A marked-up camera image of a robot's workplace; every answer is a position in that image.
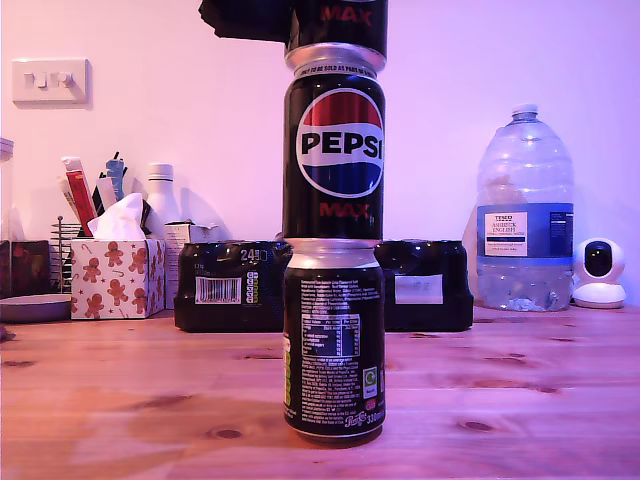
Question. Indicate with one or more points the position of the cream tube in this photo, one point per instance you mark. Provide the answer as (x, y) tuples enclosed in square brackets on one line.
[(66, 198)]

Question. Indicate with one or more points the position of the black Pepsi Max multipack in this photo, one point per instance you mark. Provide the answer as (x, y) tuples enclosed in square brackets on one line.
[(430, 260)]

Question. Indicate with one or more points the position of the small white round camera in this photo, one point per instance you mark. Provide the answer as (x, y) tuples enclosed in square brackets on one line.
[(599, 295)]

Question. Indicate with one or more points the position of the large clear water bottle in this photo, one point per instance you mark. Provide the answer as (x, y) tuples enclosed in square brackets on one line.
[(525, 175)]

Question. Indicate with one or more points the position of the black Pepsi Max can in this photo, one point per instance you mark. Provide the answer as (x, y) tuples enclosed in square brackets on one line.
[(340, 25), (335, 150), (332, 350)]

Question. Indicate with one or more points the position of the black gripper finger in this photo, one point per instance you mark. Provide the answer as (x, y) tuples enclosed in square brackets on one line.
[(250, 20)]

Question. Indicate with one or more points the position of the gingerbread print tissue box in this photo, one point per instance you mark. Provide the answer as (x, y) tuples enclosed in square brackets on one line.
[(115, 280)]

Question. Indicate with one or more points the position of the white light switch plate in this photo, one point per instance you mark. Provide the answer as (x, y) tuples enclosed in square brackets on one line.
[(50, 96)]

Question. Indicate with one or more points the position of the white insulated bottle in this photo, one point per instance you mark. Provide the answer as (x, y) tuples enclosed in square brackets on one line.
[(161, 201)]

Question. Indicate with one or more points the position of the dark red patterned box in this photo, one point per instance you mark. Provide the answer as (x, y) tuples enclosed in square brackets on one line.
[(30, 270)]

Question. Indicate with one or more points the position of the grey plate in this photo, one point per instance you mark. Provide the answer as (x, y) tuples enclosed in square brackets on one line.
[(30, 308)]

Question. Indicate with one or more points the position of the small white cardboard box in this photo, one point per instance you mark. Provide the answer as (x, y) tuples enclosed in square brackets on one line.
[(192, 235)]

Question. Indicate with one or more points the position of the white tissue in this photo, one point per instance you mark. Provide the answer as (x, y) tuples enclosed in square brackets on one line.
[(120, 221)]

